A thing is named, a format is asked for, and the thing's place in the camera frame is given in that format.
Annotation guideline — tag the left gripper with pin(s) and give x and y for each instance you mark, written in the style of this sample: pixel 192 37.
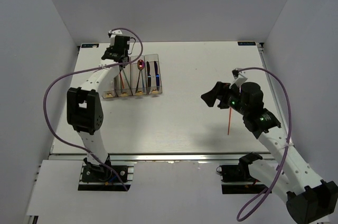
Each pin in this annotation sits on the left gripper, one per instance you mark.
pixel 110 49

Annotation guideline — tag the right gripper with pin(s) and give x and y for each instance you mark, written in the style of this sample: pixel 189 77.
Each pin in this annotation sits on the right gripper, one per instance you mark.
pixel 224 89

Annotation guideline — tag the orange chopstick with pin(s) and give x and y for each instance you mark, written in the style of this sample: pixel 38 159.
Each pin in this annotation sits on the orange chopstick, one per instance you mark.
pixel 122 78
pixel 229 121

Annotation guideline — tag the iridescent rainbow spoon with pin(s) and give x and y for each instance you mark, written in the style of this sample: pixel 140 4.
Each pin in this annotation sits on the iridescent rainbow spoon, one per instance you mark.
pixel 141 67

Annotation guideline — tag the black knife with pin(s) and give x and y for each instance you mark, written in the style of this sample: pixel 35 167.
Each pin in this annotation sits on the black knife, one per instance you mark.
pixel 149 77

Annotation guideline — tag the iridescent blue knife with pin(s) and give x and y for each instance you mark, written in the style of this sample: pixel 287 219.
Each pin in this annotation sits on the iridescent blue knife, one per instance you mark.
pixel 157 76

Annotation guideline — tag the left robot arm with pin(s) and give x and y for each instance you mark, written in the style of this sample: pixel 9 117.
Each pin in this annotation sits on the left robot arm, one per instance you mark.
pixel 84 109

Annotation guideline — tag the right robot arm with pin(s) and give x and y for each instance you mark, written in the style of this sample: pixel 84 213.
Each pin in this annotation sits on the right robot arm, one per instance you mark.
pixel 306 195

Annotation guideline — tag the smoky clear container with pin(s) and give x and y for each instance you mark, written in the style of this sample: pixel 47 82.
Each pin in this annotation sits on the smoky clear container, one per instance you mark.
pixel 134 76
pixel 125 91
pixel 151 58
pixel 111 91

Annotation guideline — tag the blue label sticker left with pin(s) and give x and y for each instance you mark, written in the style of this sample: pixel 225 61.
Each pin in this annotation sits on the blue label sticker left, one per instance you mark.
pixel 89 45

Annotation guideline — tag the blue label sticker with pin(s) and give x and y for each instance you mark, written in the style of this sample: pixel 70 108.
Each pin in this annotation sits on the blue label sticker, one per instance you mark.
pixel 246 43
pixel 89 45

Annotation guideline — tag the blue label sticker right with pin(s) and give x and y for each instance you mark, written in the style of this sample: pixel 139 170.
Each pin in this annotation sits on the blue label sticker right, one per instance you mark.
pixel 246 43

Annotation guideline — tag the white front panel board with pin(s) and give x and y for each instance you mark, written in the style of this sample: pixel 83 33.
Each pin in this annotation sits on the white front panel board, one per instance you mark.
pixel 161 192

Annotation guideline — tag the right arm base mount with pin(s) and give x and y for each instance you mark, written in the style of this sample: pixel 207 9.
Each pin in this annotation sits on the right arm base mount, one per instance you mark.
pixel 236 179

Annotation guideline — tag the aluminium table edge rail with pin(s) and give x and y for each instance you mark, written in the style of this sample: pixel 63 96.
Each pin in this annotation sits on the aluminium table edge rail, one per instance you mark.
pixel 162 157

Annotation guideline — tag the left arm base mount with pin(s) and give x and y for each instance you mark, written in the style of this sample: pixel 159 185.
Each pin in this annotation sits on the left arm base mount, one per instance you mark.
pixel 92 180

